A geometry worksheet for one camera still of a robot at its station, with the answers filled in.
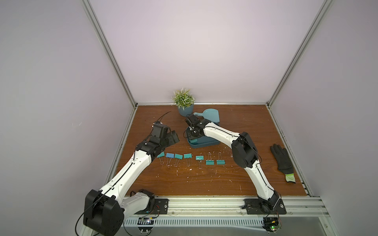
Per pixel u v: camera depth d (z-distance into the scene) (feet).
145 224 2.36
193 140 3.13
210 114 3.73
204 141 3.16
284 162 2.89
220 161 2.88
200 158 2.95
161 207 2.40
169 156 3.01
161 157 2.95
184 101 3.31
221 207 2.45
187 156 2.96
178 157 2.95
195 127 2.43
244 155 1.87
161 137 2.03
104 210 1.26
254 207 2.38
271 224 2.23
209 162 2.90
